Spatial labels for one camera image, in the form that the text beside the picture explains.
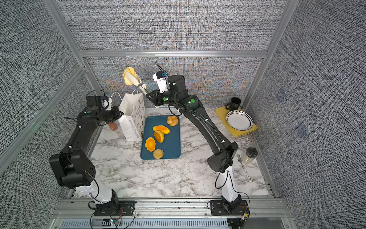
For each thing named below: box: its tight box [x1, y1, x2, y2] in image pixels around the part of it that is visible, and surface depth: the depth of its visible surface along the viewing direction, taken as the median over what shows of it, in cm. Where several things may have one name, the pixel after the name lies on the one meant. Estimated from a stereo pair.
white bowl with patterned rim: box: [225, 110, 255, 131], surface depth 113 cm
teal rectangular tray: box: [140, 115, 182, 160], surface depth 99 cm
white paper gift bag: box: [110, 89, 146, 142], surface depth 92 cm
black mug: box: [225, 97, 242, 112], surface depth 116 cm
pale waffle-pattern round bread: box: [122, 66, 141, 86], surface depth 72 cm
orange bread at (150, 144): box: [144, 136, 156, 153], surface depth 95 cm
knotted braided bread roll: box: [166, 115, 179, 127], surface depth 111 cm
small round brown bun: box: [152, 148, 164, 160], surface depth 92 cm
